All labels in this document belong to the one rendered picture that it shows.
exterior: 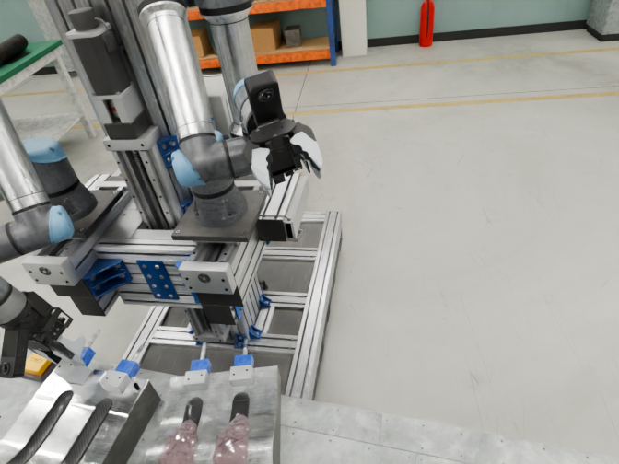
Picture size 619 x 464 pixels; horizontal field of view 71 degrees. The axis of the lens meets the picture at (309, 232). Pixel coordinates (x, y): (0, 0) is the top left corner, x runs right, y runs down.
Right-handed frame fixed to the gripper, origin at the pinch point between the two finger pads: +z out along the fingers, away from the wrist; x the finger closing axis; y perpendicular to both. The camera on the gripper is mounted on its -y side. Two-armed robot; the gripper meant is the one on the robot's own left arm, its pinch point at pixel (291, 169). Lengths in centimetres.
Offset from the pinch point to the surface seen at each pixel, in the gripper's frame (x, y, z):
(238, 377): 26, 54, -11
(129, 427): 52, 53, -9
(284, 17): -93, 118, -524
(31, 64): 143, 43, -352
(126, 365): 51, 49, -22
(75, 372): 61, 44, -22
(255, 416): 24, 57, -2
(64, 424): 65, 49, -13
